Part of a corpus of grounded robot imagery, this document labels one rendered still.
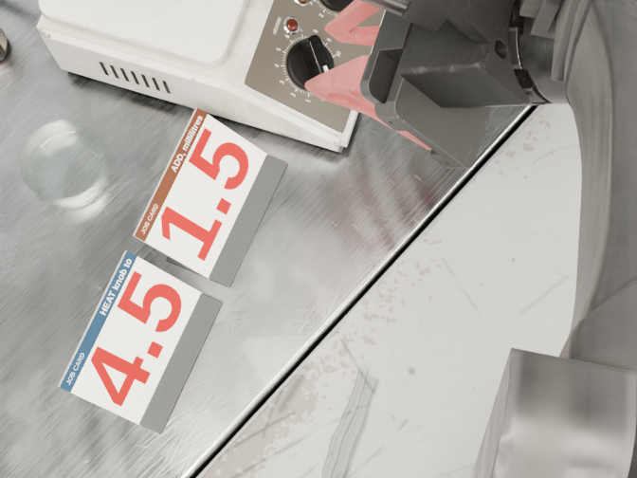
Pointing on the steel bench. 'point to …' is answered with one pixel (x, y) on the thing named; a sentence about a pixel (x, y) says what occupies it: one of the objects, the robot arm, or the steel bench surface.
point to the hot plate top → (156, 24)
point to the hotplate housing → (191, 78)
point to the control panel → (277, 69)
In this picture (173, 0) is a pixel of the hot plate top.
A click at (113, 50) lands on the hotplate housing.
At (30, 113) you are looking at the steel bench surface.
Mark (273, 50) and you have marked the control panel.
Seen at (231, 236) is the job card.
